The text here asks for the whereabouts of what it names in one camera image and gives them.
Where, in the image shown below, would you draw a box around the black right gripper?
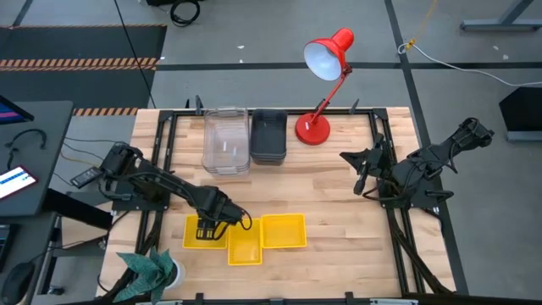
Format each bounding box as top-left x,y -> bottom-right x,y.
340,133 -> 397,195

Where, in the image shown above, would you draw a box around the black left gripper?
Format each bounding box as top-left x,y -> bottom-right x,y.
196,197 -> 246,241

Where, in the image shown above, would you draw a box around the yellow slotted plastic basket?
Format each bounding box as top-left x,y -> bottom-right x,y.
227,219 -> 263,267
182,213 -> 230,250
261,213 -> 308,249

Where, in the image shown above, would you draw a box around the dark grey plastic basket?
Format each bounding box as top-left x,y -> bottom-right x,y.
250,110 -> 287,167
249,108 -> 288,162

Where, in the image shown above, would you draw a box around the white plant pot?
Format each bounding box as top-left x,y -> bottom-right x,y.
163,258 -> 187,291

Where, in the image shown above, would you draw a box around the red desk lamp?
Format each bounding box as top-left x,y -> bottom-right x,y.
295,27 -> 356,147

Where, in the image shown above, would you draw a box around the teal cloth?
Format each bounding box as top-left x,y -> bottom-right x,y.
112,247 -> 179,304

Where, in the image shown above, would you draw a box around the black power brick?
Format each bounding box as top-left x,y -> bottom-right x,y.
69,166 -> 103,190

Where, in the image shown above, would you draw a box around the black box on floor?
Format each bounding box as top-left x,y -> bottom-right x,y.
499,86 -> 542,142

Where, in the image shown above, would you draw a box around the dark grey side desk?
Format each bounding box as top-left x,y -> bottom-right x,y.
0,100 -> 75,218

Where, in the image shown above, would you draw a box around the black computer mouse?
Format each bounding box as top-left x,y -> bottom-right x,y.
0,261 -> 36,305

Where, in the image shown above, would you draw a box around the tablet with lit screen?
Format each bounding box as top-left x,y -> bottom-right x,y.
0,165 -> 39,201

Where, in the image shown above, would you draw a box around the grey desk foot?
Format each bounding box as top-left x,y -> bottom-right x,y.
460,0 -> 542,32

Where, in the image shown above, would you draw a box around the black headphones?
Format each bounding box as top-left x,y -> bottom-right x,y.
4,128 -> 48,170

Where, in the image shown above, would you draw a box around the black hazard-striped floor mat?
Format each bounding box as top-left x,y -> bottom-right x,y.
0,24 -> 168,118

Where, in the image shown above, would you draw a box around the computer monitor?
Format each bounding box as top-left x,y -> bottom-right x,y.
0,95 -> 36,126

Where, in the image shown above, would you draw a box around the black aluminium table frame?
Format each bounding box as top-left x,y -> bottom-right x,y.
101,95 -> 471,305

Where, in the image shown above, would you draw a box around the white floor cable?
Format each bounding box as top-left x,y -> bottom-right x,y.
396,42 -> 542,88

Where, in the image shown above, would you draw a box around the yellow floor cable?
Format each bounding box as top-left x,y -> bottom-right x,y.
403,0 -> 440,53

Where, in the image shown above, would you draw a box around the long black floor cable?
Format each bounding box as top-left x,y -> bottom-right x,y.
113,0 -> 158,109

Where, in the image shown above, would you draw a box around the coiled black cable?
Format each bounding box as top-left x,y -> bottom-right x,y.
169,0 -> 202,28

